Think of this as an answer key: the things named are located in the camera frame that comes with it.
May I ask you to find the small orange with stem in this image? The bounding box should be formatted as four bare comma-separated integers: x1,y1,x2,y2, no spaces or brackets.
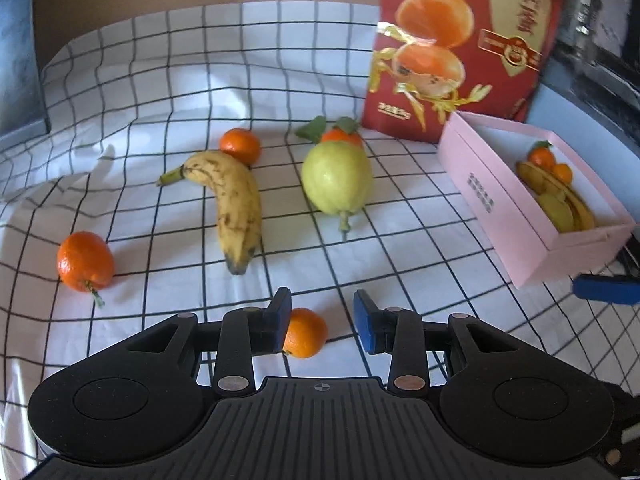
56,231,115,308

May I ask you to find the small spotted banana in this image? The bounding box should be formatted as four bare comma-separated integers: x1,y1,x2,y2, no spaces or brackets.
157,150,263,276

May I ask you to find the large mandarin with leaves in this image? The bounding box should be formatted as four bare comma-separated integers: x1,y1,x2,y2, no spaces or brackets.
528,141,557,170

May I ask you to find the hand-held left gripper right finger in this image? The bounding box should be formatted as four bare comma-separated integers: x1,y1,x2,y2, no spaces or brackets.
353,289,521,393

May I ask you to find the large spotted banana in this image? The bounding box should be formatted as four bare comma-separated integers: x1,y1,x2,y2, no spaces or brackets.
515,160,596,231

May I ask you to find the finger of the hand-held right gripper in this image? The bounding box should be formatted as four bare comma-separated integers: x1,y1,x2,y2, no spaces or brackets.
572,273,640,307
597,384,640,480

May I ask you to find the green guava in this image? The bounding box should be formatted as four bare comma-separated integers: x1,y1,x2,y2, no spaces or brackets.
301,141,374,233
537,192,576,233

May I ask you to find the red snack bag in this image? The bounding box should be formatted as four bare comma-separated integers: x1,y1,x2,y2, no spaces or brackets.
361,0,571,143

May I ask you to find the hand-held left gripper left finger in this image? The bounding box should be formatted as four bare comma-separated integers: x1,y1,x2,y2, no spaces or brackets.
125,287,293,397

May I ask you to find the white black-checked tablecloth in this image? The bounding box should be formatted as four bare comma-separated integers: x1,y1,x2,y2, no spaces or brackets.
0,0,640,461

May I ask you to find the pink cardboard box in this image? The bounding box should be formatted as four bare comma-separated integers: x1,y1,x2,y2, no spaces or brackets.
438,111,637,288

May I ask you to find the black computer monitor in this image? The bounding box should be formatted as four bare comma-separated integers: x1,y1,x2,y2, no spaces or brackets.
0,0,51,148

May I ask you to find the small mandarin with leaves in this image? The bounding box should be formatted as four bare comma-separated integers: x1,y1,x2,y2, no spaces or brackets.
295,116,363,148

